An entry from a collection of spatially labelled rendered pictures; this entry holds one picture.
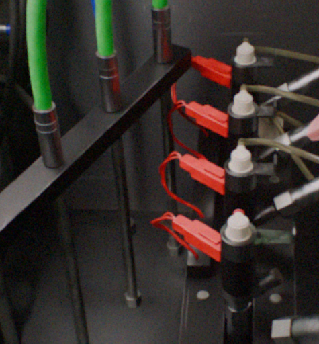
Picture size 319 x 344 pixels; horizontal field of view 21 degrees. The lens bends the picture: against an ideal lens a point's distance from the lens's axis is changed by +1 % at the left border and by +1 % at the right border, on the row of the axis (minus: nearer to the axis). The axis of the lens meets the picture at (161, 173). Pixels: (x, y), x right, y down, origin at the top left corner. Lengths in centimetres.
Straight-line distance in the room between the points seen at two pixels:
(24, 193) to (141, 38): 28
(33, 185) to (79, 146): 6
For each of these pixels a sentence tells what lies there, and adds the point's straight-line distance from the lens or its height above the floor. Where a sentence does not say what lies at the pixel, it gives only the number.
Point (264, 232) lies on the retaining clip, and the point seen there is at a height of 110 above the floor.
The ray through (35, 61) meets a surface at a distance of 69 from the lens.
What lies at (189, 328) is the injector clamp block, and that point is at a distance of 77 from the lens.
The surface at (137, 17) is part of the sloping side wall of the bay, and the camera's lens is 93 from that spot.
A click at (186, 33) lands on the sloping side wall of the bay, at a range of 94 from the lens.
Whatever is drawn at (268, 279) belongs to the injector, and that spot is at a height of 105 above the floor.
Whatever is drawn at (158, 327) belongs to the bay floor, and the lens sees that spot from 97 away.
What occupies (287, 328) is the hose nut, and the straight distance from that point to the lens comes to 59.
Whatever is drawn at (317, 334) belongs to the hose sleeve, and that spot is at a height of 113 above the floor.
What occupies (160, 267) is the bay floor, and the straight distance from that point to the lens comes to 102.
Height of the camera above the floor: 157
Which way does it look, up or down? 41 degrees down
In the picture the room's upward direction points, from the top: 4 degrees counter-clockwise
